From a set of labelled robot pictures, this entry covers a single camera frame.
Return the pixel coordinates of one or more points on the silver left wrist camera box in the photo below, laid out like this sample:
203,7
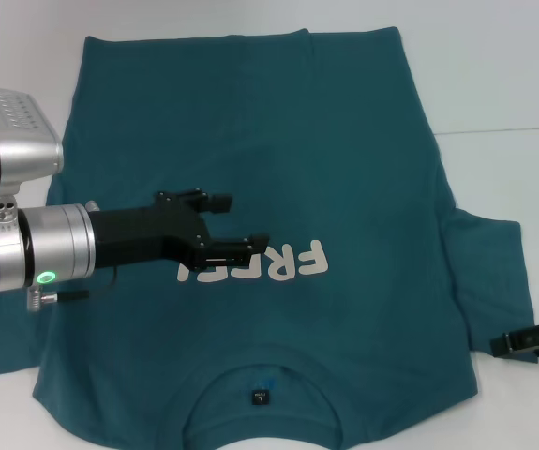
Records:
25,150

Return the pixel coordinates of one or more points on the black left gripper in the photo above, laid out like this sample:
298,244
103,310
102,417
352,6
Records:
133,234

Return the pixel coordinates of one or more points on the teal T-shirt with FREE print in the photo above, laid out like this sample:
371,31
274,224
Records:
297,140

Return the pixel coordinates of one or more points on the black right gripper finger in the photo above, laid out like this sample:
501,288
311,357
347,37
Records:
515,344

